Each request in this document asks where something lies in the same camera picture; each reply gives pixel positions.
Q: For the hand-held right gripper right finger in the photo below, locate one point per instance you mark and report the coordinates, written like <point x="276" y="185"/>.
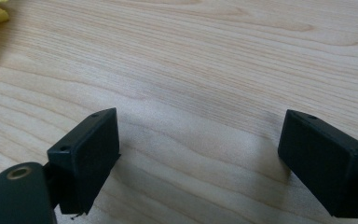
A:
<point x="323" y="165"/>

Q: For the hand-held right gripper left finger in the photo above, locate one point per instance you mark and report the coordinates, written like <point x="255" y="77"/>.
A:
<point x="87" y="161"/>

